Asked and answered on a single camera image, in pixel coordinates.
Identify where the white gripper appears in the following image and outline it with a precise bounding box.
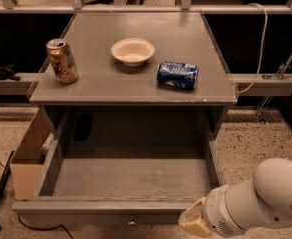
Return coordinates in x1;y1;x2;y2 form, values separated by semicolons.
178;185;246;238

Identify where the grey top drawer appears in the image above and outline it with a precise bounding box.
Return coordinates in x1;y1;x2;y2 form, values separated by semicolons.
12;134;224;224

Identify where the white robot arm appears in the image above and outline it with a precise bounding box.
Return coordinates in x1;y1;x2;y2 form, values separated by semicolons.
178;158;292;238

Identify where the crushed blue soda can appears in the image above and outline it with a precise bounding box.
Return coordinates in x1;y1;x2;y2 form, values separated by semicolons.
157;62;199;89

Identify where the light wooden side panel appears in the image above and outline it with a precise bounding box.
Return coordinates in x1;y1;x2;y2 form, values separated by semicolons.
10;110;51;200

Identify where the white ceramic bowl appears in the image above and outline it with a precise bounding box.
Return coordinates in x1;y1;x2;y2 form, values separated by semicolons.
111;38;155;67

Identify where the gold soda can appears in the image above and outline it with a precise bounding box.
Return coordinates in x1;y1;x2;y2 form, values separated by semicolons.
46;39;78;84

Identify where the white cable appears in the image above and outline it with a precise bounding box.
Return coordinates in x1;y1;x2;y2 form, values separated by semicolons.
234;2;269;96

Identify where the black floor cable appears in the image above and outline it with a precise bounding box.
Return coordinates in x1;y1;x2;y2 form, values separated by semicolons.
17;214;74;239

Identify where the metal frame rail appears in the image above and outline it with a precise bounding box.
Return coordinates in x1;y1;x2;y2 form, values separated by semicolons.
0;5;292;14

